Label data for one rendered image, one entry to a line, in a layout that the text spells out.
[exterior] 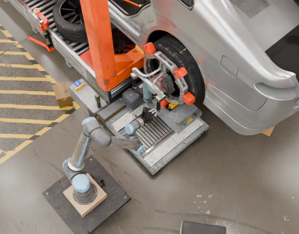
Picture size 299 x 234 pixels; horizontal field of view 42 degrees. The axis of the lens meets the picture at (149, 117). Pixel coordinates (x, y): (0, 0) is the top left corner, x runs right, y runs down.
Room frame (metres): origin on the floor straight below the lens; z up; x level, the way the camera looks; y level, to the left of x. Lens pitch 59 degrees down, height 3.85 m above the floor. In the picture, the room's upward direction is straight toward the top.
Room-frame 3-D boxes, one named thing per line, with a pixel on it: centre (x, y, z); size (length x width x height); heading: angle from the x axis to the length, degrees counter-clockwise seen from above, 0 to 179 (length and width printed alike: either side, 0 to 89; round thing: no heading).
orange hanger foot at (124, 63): (2.59, 0.17, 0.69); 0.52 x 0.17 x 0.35; 131
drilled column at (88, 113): (2.30, 0.66, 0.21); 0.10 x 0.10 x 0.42; 41
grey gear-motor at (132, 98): (2.40, 0.09, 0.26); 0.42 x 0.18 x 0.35; 131
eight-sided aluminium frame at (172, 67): (2.19, -0.15, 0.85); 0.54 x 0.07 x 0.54; 41
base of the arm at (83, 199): (1.25, 0.60, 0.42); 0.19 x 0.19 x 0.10
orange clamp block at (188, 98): (1.96, -0.36, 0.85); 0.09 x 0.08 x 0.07; 41
